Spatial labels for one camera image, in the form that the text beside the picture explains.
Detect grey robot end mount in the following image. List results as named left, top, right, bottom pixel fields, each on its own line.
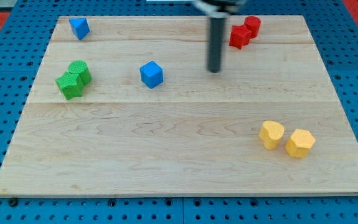
left=193, top=0, right=247, bottom=17

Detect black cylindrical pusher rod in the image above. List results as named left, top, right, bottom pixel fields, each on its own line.
left=207, top=17, right=225, bottom=73

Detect blue cube block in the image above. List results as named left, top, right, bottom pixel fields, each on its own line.
left=139, top=61, right=164, bottom=89

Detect red star block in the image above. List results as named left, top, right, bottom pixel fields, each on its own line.
left=229, top=25, right=252, bottom=50

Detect red cylinder block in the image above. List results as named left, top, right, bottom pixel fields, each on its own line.
left=244, top=16, right=261, bottom=39

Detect wooden board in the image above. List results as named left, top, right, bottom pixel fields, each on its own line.
left=0, top=16, right=358, bottom=198

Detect yellow heart block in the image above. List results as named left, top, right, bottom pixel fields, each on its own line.
left=258, top=120, right=285, bottom=150

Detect blue triangle block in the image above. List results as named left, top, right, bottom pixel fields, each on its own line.
left=68, top=17, right=90, bottom=40

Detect yellow hexagon block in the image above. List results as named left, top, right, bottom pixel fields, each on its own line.
left=285, top=129, right=316, bottom=158

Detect green cylinder block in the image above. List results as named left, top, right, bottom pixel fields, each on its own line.
left=68, top=60, right=92, bottom=85

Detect green star block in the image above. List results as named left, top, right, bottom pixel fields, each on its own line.
left=55, top=72, right=84, bottom=100

